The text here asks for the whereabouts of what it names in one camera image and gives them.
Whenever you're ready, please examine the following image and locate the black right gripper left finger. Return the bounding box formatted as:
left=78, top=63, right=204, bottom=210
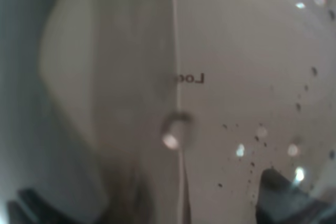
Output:
left=6, top=188, right=79, bottom=223

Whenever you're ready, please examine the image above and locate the smoky transparent plastic bottle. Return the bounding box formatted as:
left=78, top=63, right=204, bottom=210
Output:
left=1, top=0, right=335, bottom=223

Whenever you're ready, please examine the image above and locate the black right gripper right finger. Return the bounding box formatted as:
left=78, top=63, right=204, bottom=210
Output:
left=256, top=168, right=335, bottom=224

